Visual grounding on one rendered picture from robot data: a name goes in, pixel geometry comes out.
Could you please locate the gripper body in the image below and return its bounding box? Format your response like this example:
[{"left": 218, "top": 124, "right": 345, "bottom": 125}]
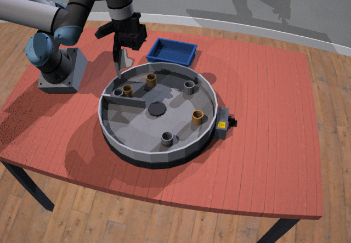
[{"left": 111, "top": 12, "right": 147, "bottom": 51}]

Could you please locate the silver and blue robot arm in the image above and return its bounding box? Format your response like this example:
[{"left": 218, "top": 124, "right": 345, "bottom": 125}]
[{"left": 0, "top": 0, "right": 134, "bottom": 84}]

